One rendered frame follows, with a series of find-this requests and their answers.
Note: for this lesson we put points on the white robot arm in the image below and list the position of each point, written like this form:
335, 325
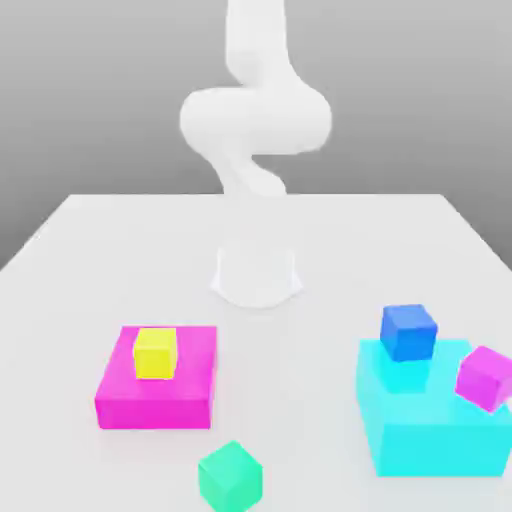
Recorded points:
256, 120

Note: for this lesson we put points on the small yellow cube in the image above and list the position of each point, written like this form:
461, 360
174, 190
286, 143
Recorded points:
155, 356

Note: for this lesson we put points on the small blue cube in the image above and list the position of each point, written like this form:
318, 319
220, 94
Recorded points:
408, 334

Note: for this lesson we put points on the small green cube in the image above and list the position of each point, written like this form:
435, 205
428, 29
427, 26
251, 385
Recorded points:
230, 478

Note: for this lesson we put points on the small purple cube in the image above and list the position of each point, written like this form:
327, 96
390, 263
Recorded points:
482, 378

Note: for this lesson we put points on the large magenta box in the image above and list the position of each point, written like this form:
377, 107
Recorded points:
160, 400

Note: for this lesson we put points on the large cyan box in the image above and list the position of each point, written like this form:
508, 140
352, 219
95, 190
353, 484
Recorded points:
432, 432

